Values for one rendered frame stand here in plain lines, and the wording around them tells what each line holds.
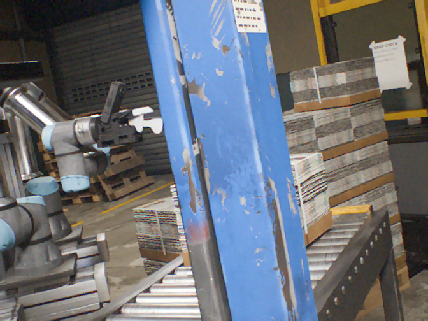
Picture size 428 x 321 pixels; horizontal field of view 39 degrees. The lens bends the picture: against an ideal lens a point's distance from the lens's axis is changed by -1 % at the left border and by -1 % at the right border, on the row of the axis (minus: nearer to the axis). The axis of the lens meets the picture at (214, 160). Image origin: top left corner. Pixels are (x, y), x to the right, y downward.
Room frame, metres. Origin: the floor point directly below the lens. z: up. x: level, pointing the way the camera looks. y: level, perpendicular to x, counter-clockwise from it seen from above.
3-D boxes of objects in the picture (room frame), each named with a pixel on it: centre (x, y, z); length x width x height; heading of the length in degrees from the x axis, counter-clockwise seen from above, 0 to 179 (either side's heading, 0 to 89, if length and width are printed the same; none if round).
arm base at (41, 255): (1.84, 0.60, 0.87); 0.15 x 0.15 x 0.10
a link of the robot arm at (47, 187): (2.34, 0.69, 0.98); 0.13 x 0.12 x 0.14; 35
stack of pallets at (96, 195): (9.34, 1.90, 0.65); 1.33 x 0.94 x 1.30; 157
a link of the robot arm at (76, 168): (1.66, 0.38, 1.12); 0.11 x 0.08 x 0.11; 163
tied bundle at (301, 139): (2.89, -0.27, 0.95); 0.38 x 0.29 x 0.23; 41
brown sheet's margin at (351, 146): (3.08, -0.49, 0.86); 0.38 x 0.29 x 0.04; 41
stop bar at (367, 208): (1.94, -0.26, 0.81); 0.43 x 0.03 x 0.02; 63
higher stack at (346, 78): (3.27, -0.71, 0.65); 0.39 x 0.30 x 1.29; 41
